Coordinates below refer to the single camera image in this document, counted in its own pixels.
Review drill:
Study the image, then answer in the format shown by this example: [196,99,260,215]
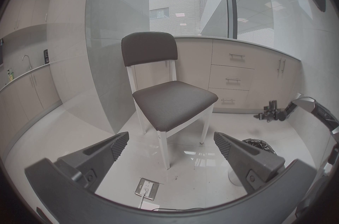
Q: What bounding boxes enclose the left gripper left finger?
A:
[56,132,130,191]

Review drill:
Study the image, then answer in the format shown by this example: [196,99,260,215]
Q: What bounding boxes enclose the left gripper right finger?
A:
[213,132,286,191]

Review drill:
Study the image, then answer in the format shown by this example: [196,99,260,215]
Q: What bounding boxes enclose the black plastic bag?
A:
[242,138,277,156]

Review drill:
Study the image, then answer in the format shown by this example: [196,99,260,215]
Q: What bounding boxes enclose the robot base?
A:
[295,142,339,218]

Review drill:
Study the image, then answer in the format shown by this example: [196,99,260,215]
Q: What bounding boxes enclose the beige cabinet with drawers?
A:
[173,36,302,115]

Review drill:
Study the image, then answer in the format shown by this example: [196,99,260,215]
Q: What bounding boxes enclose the beige sink cupboard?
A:
[0,63,63,157]

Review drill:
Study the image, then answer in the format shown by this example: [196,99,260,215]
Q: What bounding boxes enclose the grey padded white chair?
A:
[121,31,219,170]

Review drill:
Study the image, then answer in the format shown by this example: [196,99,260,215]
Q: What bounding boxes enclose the silver faucet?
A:
[22,55,33,70]

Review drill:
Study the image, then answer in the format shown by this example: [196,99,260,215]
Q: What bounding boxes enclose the window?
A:
[138,0,305,49]

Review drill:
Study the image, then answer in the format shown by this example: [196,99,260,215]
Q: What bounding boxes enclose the white power cable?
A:
[138,186,160,211]

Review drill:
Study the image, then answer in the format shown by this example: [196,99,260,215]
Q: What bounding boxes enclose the beige wall cupboard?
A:
[4,0,49,33]

